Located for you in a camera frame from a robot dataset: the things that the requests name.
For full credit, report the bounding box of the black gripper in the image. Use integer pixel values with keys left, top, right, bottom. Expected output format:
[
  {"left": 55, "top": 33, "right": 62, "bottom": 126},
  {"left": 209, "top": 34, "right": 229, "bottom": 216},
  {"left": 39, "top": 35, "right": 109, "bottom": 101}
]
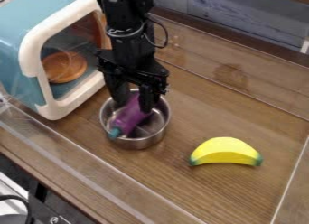
[{"left": 95, "top": 50, "right": 169, "bottom": 114}]

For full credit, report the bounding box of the purple toy eggplant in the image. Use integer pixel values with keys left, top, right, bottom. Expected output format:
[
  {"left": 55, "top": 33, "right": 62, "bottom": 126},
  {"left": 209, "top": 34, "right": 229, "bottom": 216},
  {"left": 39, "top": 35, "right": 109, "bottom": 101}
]
[{"left": 109, "top": 93, "right": 152, "bottom": 139}]

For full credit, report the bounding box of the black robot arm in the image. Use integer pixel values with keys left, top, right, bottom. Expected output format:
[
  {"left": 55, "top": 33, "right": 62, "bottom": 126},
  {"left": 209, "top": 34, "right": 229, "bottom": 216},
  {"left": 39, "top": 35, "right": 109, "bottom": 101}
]
[{"left": 97, "top": 0, "right": 169, "bottom": 113}]

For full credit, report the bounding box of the orange plate inside microwave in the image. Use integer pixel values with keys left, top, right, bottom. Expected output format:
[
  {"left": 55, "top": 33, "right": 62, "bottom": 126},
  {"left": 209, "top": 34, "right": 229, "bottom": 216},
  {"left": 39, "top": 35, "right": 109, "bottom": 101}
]
[{"left": 43, "top": 51, "right": 87, "bottom": 84}]

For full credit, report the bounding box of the yellow toy banana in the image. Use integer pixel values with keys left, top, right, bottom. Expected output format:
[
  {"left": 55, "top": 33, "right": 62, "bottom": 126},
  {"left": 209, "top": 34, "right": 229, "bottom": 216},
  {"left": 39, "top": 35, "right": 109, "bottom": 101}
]
[{"left": 190, "top": 137, "right": 264, "bottom": 166}]

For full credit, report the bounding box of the blue toy microwave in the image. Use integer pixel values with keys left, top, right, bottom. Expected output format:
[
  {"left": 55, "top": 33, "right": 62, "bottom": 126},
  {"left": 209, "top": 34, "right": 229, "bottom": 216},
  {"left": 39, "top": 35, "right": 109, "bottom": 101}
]
[{"left": 0, "top": 0, "right": 107, "bottom": 120}]

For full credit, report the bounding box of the black device bottom left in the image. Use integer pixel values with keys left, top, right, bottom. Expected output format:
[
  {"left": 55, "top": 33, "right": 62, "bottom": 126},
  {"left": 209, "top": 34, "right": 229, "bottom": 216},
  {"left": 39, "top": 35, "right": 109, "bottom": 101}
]
[{"left": 0, "top": 194, "right": 89, "bottom": 224}]

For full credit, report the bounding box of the silver pot with handle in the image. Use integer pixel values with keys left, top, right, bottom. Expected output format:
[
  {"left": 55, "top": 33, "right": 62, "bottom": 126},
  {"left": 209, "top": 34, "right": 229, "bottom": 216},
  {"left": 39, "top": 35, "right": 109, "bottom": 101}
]
[{"left": 99, "top": 89, "right": 170, "bottom": 150}]

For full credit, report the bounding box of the black cable bottom left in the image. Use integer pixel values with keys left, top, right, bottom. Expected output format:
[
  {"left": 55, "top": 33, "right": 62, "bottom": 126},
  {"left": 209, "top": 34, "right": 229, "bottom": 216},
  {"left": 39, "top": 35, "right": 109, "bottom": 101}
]
[{"left": 0, "top": 194, "right": 35, "bottom": 224}]

